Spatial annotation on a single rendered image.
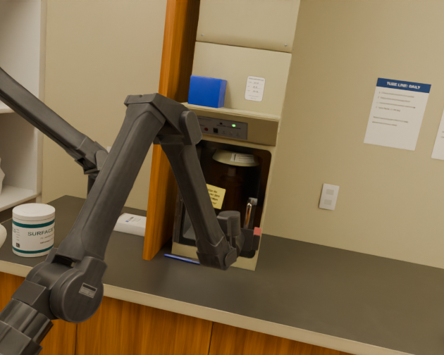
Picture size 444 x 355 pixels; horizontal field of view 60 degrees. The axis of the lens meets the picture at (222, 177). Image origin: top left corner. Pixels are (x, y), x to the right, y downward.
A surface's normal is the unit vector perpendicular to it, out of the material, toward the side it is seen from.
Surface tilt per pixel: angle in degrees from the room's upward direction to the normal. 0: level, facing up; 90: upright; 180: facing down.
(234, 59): 90
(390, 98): 90
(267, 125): 135
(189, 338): 90
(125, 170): 78
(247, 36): 90
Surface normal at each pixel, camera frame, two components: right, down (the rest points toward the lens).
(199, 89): -0.18, 0.21
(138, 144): 0.82, 0.04
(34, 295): -0.34, -0.70
